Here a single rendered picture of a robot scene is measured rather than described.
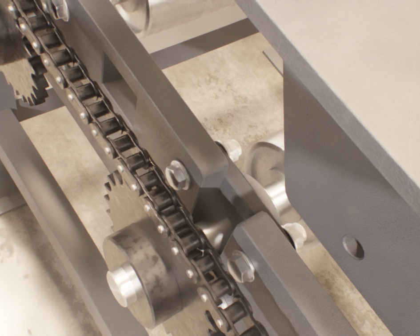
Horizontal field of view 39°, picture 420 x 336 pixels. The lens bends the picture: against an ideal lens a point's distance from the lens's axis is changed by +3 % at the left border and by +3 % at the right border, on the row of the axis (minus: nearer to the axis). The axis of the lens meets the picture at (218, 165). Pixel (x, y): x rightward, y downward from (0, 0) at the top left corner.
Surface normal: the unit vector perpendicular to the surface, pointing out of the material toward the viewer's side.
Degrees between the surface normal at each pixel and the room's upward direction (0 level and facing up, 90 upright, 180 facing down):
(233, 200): 90
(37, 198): 0
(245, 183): 0
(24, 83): 90
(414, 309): 90
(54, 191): 0
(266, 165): 90
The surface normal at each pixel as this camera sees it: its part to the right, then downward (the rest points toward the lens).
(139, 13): -0.80, 0.40
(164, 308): 0.59, 0.46
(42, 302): 0.21, -0.51
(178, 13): 0.57, 0.73
